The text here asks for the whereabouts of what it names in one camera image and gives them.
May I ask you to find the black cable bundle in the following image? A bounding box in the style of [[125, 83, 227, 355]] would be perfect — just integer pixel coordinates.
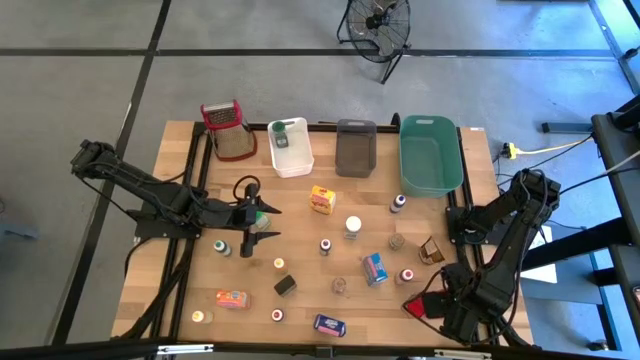
[[117, 238, 197, 342]]

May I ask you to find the black crossbar with silver brackets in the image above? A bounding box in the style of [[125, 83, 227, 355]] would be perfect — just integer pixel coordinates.
[[0, 337, 640, 360]]

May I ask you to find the yellow extension cord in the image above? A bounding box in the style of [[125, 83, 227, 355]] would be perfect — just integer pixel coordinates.
[[502, 133, 596, 161]]

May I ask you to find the blue Rice Krispies box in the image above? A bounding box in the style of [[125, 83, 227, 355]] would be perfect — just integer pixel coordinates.
[[361, 251, 390, 288]]

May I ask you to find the orange mini cereal box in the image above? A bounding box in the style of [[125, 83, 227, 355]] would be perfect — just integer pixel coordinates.
[[215, 289, 252, 311]]

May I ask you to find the white-lidded spice jar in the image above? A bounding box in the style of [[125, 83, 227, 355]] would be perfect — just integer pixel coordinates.
[[343, 215, 363, 241]]

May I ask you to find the green-lidded spice jar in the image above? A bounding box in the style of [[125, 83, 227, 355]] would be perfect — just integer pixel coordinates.
[[271, 120, 296, 150]]

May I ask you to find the blue Frosted Flakes box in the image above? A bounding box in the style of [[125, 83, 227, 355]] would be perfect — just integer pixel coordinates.
[[313, 313, 348, 339]]

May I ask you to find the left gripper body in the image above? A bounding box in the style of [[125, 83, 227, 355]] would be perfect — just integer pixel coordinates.
[[219, 197, 261, 231]]

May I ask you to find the white paper sheet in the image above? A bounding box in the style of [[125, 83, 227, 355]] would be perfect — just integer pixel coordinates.
[[519, 224, 559, 284]]

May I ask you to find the green mini cereal box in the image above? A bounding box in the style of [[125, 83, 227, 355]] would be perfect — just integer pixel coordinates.
[[249, 210, 273, 235]]

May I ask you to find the grey plastic bin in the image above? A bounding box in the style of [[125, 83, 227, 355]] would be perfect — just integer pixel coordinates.
[[334, 118, 378, 179]]

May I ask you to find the grey metal bar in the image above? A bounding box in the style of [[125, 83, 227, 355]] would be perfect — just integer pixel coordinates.
[[542, 121, 594, 135]]

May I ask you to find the white plastic bin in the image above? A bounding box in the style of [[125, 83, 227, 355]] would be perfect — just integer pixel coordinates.
[[266, 116, 316, 180]]

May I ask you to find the green plastic bin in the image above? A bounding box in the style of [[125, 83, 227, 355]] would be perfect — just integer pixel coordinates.
[[398, 114, 465, 199]]

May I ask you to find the green black pepper tin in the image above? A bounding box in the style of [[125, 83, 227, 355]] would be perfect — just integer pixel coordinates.
[[273, 274, 298, 298]]

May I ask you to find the black table frame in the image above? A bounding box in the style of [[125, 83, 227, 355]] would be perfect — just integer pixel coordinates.
[[112, 121, 534, 351]]

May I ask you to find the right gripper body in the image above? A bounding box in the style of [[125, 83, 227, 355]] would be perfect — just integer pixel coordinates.
[[433, 291, 485, 345]]

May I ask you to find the red spice tin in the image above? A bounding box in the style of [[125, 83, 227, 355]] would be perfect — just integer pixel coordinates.
[[402, 295, 427, 321]]

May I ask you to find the yellow mini cereal box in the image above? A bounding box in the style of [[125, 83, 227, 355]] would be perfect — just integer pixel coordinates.
[[308, 184, 338, 216]]

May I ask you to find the black side table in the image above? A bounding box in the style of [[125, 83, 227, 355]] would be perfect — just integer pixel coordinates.
[[514, 94, 640, 360]]

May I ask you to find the black floor fan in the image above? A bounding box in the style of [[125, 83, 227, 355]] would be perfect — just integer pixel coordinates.
[[335, 0, 412, 85]]

